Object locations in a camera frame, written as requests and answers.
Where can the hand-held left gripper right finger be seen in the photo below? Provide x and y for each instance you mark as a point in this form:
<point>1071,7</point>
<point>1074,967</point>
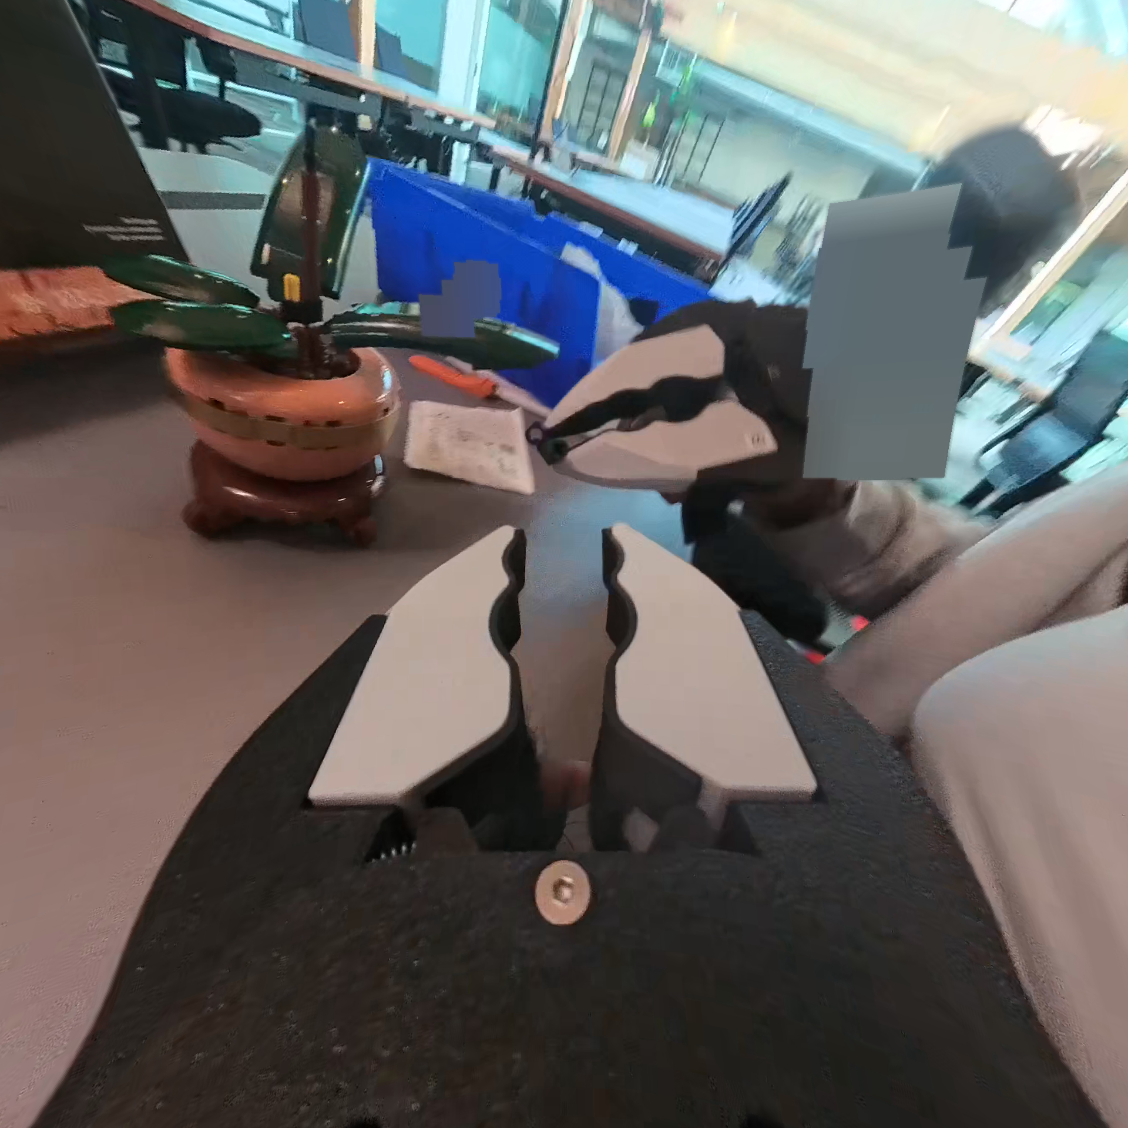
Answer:
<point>695,687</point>

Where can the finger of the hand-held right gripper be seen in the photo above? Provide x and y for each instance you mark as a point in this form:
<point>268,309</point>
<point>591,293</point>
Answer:
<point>670,352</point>
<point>687,444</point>

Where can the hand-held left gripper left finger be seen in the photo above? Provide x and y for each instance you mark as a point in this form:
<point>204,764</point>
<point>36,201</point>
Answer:
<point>431,678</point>

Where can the blue plastic bin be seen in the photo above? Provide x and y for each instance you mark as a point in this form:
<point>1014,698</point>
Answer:
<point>396,228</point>

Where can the toy brick potted plant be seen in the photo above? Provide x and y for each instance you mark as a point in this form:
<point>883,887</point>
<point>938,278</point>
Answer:
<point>282,405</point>

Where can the person's right forearm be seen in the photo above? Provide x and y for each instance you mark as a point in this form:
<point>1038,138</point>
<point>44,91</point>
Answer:
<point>881,546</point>

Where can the grey desk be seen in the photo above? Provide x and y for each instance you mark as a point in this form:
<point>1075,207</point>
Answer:
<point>131,660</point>

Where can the person's right hand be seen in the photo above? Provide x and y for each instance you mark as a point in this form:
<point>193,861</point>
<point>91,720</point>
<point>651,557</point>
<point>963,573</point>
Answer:
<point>797,502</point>

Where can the white plastic bag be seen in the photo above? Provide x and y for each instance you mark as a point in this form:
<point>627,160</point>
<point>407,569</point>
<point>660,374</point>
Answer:
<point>616,299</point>

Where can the wooden office table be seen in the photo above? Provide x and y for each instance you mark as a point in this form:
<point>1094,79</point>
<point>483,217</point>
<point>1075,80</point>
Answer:
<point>634,199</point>
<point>352,79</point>

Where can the orange brick separator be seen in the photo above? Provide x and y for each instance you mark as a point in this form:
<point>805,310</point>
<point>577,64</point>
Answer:
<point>458,377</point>

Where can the person's light sweatshirt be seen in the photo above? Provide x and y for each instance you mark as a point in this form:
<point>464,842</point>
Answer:
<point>1039,792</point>

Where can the black office chair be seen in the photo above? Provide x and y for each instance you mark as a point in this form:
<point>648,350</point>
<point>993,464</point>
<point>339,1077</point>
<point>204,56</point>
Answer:
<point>202,114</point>

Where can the black orchid picture box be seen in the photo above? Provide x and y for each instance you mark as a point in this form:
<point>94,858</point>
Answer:
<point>70,131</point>

